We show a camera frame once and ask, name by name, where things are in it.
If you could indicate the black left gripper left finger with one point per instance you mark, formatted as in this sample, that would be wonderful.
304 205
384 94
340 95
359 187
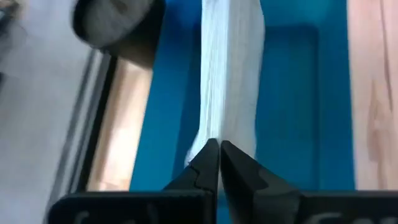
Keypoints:
205 174

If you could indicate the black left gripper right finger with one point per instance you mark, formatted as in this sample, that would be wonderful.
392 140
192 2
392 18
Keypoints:
248 189

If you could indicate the grey microfiber towel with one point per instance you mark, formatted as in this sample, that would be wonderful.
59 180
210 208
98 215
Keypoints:
230 77

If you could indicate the teal plastic bin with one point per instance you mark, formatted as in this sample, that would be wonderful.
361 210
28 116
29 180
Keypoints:
289 109

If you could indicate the black aluminium table frame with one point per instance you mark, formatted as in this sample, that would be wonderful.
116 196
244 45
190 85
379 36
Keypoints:
97 124

